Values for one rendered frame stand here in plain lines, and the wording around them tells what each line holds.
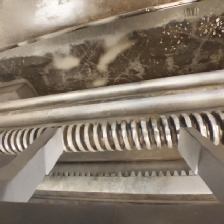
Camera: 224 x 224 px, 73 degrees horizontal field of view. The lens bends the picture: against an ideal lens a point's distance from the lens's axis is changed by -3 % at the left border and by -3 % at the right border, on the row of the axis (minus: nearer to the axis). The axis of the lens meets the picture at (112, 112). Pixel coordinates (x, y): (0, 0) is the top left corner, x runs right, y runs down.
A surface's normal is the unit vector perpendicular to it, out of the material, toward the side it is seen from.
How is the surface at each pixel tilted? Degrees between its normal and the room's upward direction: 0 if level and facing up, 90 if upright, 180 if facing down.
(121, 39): 0
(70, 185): 90
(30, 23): 0
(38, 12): 0
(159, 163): 90
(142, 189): 90
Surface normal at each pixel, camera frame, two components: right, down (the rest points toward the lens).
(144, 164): -0.24, -0.76
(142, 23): -0.13, 0.63
